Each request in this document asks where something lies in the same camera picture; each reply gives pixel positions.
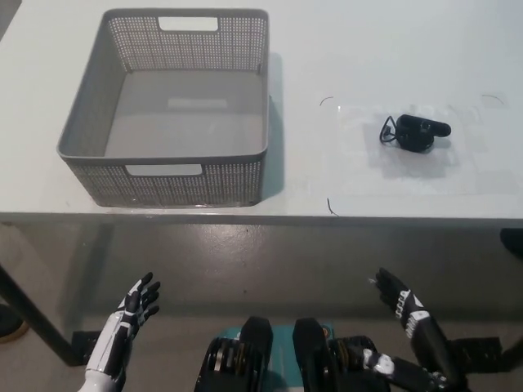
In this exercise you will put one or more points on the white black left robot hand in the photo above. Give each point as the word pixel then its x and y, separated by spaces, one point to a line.
pixel 122 322

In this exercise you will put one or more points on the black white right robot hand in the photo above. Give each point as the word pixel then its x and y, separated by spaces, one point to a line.
pixel 425 326

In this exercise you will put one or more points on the black metal table leg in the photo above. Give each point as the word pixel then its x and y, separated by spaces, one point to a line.
pixel 38 316
pixel 514 348

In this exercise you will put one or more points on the black shoe with tan sole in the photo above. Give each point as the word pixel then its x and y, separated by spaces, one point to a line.
pixel 10 324

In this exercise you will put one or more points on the black teal robot body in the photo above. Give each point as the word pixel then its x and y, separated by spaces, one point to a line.
pixel 310 347

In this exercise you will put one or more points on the grey perforated plastic basket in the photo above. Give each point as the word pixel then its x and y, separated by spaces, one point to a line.
pixel 171 185

